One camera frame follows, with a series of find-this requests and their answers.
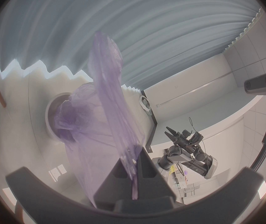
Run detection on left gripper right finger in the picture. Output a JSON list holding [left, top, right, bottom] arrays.
[[137, 148, 177, 200]]

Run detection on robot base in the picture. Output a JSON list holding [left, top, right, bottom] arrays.
[[152, 156, 231, 205]]

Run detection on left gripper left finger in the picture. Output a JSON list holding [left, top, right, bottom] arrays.
[[93, 158, 134, 212]]

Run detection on purple plastic bag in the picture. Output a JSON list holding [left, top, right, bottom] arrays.
[[55, 31, 146, 208]]

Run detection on black cable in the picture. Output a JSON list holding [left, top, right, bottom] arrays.
[[188, 117, 208, 170]]

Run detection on pale blue curtain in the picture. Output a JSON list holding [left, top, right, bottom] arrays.
[[0, 0, 263, 91]]

